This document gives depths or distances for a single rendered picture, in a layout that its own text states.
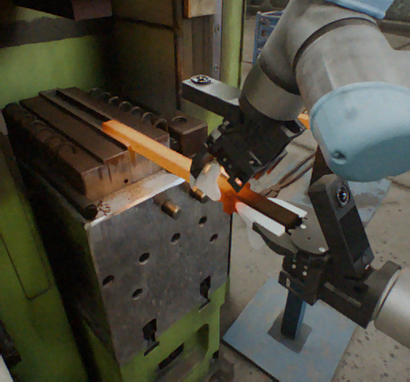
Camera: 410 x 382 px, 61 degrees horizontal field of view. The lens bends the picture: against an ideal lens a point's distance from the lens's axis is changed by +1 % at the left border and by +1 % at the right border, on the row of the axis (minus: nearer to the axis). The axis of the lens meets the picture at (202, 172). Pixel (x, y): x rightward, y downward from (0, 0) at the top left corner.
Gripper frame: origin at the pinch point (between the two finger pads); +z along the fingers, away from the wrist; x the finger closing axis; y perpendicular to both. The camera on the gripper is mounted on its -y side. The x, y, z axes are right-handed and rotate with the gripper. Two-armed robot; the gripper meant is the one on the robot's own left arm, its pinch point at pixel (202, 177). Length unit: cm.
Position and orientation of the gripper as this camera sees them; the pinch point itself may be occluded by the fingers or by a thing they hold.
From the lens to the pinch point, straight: 55.9
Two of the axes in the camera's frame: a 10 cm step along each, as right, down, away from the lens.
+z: -3.4, 5.5, 7.7
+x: 7.2, -3.7, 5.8
